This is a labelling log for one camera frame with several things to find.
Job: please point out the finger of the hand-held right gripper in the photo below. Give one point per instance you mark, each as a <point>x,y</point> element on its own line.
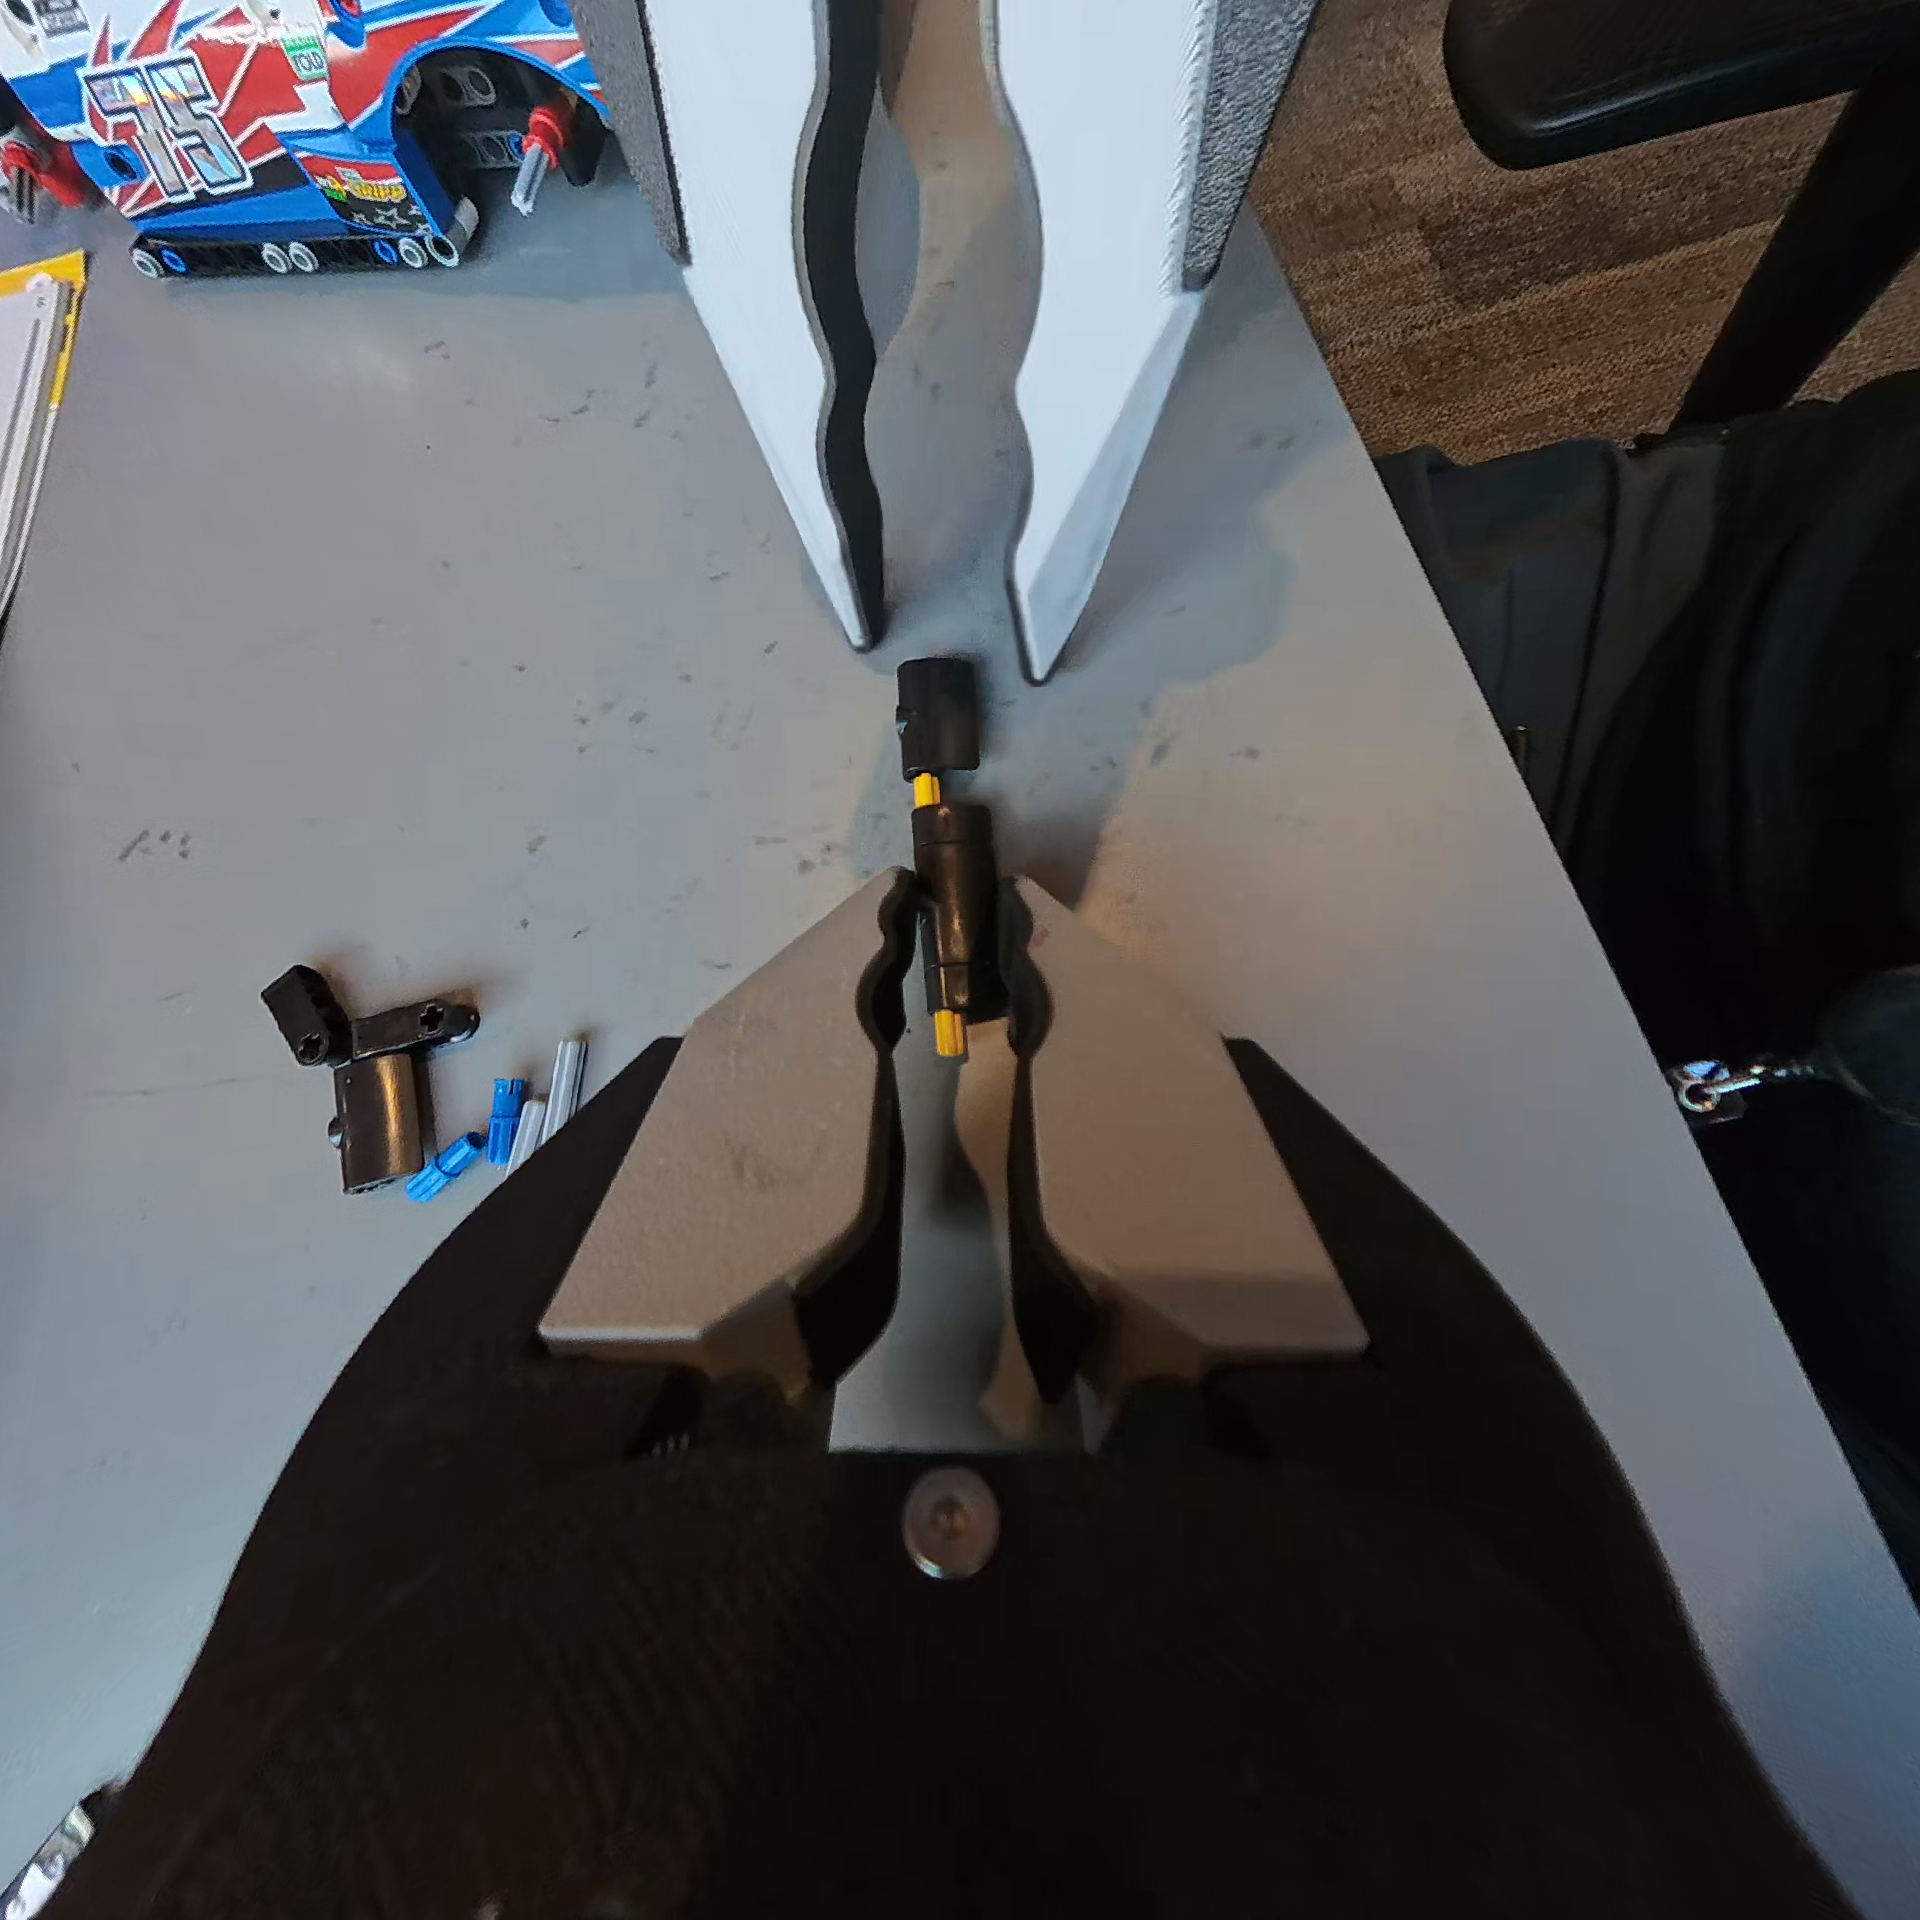
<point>735,225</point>
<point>1109,225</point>

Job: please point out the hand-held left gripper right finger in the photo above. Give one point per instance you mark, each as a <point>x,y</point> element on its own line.
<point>1185,1185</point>

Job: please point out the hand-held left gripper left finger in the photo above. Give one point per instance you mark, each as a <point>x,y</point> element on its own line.
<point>735,1185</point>

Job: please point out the light grey toy axle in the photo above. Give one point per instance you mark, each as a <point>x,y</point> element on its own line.
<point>524,1141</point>
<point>562,1080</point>

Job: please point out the blue toy pin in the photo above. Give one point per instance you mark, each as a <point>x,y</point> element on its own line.
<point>508,1110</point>
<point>442,1166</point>

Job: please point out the black double connector brick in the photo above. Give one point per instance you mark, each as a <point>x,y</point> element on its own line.
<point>383,1119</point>

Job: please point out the black axle connector brick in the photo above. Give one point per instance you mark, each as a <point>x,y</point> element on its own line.
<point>955,862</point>

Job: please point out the grey desk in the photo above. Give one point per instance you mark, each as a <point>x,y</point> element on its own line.
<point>450,599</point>

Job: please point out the partly built toy car model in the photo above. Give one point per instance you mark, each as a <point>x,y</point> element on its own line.
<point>225,136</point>

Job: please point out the open instruction booklet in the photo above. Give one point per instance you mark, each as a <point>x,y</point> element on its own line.
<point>31,390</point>

